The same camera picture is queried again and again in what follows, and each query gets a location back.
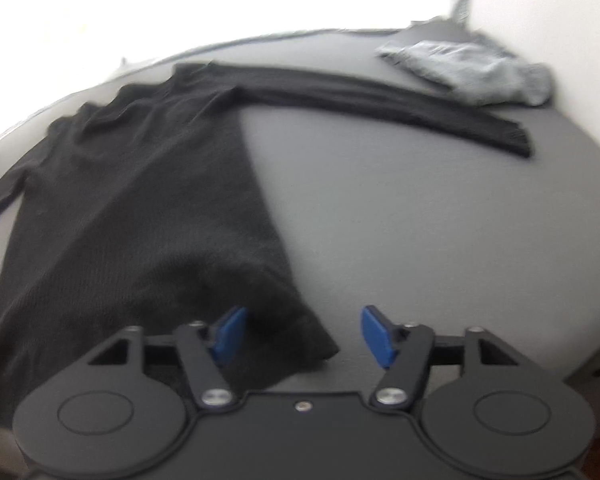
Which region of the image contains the light grey crumpled garment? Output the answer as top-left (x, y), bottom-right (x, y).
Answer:
top-left (375, 40), bottom-right (556, 109)

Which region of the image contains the black knit sweater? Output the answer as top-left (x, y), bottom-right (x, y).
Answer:
top-left (0, 62), bottom-right (534, 431)

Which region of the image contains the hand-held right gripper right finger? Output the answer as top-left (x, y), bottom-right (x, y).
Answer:
top-left (360, 304), bottom-right (529, 411)

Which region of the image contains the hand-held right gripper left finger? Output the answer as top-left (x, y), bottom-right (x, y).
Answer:
top-left (79, 305), bottom-right (248, 411)

